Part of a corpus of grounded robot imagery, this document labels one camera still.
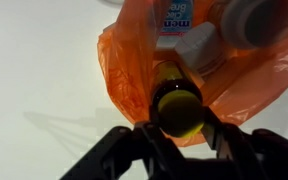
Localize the yellow and brown bottle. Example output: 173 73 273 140
151 61 204 138

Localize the white blue labelled bottle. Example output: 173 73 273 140
156 0 194 50

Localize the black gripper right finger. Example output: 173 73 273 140
201 107 288 180

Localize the orange plastic bag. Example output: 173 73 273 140
97 0 288 147

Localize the white square cap bottle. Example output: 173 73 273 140
175 22 225 77

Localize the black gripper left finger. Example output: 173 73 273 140
59 105 185 180

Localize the grey round lid container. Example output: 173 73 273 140
207 0 288 50

